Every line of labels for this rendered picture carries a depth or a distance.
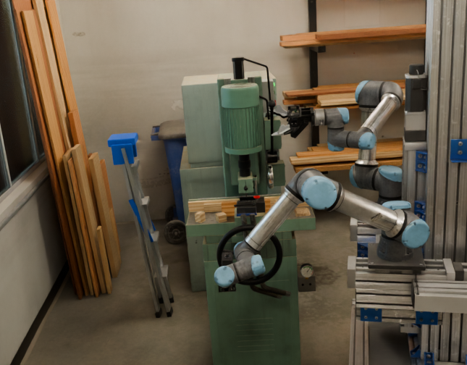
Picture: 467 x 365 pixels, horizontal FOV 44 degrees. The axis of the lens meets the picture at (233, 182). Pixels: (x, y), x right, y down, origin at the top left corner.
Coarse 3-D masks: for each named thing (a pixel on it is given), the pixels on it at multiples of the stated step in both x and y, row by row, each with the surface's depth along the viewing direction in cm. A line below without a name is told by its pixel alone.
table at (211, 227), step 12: (192, 216) 277; (312, 216) 266; (192, 228) 267; (204, 228) 267; (216, 228) 267; (228, 228) 266; (288, 228) 266; (300, 228) 266; (312, 228) 266; (240, 240) 258
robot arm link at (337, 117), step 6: (330, 108) 258; (336, 108) 256; (342, 108) 256; (324, 114) 254; (330, 114) 254; (336, 114) 254; (342, 114) 254; (348, 114) 255; (324, 120) 261; (330, 120) 255; (336, 120) 255; (342, 120) 255; (348, 120) 256; (330, 126) 257; (336, 126) 256; (342, 126) 257
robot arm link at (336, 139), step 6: (330, 132) 258; (336, 132) 256; (342, 132) 256; (348, 132) 255; (330, 138) 259; (336, 138) 257; (342, 138) 255; (330, 144) 259; (336, 144) 258; (342, 144) 256; (330, 150) 261; (336, 150) 259; (342, 150) 260
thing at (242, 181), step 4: (248, 176) 276; (252, 176) 276; (240, 180) 272; (244, 180) 272; (248, 180) 271; (252, 180) 272; (240, 184) 272; (244, 184) 272; (248, 184) 272; (252, 184) 272; (240, 188) 273; (248, 188) 273; (252, 188) 273; (240, 192) 273; (244, 192) 273; (248, 192) 273; (252, 192) 273
